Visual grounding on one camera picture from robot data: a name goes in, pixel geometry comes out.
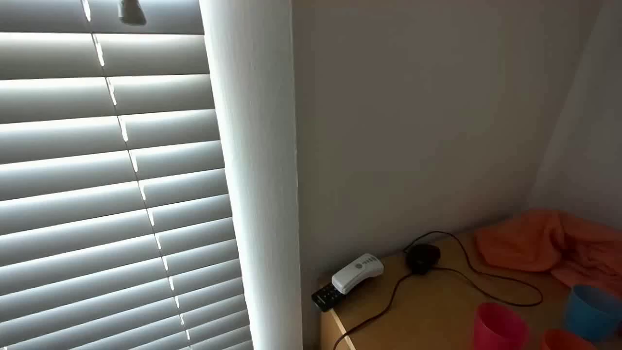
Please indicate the blue plastic cup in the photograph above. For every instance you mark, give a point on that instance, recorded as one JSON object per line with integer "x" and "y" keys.
{"x": 594, "y": 314}

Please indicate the white handheld device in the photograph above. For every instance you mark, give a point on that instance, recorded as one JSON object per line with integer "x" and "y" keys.
{"x": 354, "y": 274}

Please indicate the orange plastic cup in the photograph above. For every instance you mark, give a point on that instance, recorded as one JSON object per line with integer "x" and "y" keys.
{"x": 559, "y": 340}

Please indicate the black remote control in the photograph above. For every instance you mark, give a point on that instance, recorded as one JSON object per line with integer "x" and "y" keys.
{"x": 327, "y": 297}

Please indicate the orange towel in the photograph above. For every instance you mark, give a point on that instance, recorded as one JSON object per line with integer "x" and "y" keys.
{"x": 570, "y": 248}

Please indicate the wooden dresser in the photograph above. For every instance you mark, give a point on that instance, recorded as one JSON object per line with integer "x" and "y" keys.
{"x": 436, "y": 312}

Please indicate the white window blind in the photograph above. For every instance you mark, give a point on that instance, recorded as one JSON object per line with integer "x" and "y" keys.
{"x": 115, "y": 221}

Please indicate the pink plastic cup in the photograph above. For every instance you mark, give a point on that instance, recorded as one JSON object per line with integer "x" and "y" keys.
{"x": 498, "y": 328}

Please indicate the black computer mouse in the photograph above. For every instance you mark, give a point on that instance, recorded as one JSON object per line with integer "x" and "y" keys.
{"x": 423, "y": 258}

